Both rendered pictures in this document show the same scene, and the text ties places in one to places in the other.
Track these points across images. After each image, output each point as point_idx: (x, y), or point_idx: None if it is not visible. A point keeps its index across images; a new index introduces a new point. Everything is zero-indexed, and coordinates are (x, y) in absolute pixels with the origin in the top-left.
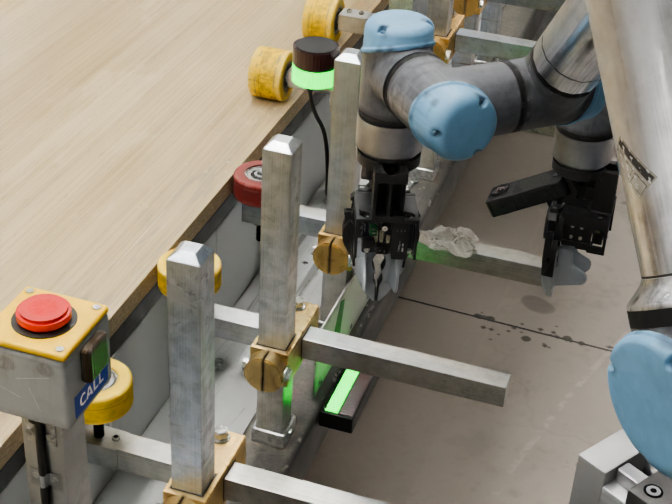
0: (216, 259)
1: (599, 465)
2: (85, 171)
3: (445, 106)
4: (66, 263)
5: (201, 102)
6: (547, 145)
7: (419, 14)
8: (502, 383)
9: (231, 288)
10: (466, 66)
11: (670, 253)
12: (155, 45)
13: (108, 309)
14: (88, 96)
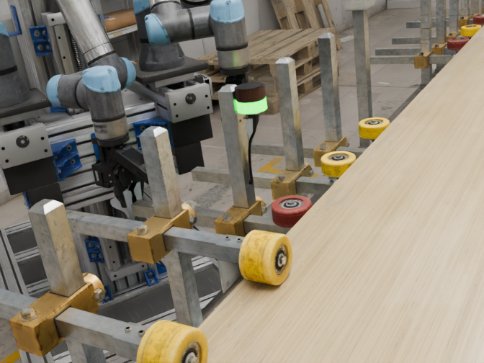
0: (323, 158)
1: (204, 83)
2: (420, 200)
3: None
4: (407, 155)
5: (338, 267)
6: None
7: (214, 1)
8: (197, 167)
9: None
10: (206, 6)
11: None
12: (408, 357)
13: (377, 142)
14: (455, 268)
